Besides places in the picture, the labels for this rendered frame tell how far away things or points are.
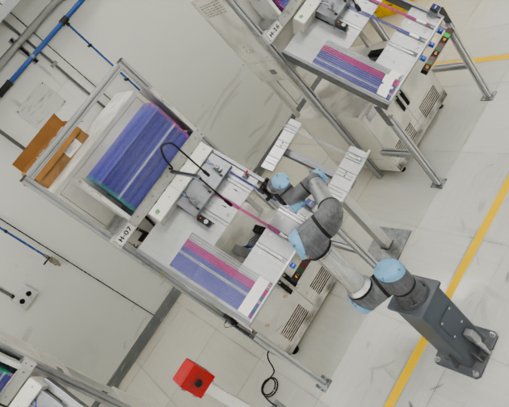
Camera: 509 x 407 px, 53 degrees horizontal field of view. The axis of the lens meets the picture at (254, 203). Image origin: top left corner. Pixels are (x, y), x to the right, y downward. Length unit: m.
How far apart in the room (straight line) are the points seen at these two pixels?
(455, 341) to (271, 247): 0.98
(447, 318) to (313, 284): 1.05
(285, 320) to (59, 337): 1.98
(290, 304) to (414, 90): 1.67
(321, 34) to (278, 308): 1.67
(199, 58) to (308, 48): 1.54
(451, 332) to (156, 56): 3.07
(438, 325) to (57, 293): 2.90
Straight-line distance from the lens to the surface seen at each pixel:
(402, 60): 3.21
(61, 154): 2.92
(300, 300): 3.19
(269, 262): 2.66
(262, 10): 3.19
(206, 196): 2.71
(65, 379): 2.92
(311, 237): 1.93
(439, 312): 2.40
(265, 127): 4.85
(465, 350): 2.63
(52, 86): 4.10
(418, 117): 3.72
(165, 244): 2.73
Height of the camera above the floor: 2.35
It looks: 31 degrees down
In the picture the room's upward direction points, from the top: 48 degrees counter-clockwise
